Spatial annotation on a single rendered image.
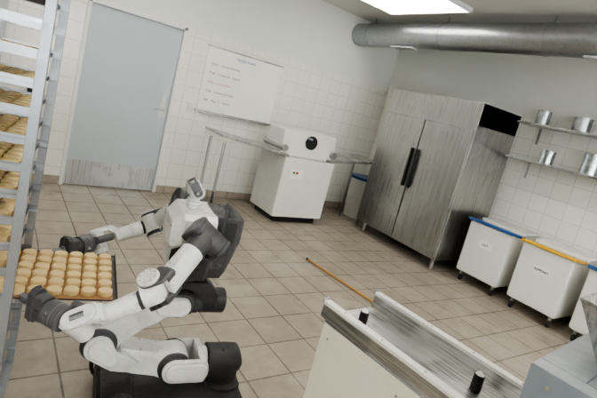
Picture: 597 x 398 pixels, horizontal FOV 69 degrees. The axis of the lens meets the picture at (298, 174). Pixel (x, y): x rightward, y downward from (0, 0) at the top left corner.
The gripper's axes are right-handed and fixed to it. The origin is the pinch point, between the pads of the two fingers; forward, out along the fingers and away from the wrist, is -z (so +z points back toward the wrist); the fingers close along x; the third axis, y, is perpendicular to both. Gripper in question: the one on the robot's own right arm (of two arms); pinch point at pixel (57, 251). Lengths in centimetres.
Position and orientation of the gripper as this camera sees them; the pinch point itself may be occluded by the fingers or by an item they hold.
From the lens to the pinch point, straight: 218.2
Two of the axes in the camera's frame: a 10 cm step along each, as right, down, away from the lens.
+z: 3.5, -0.6, 9.3
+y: 9.0, 2.9, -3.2
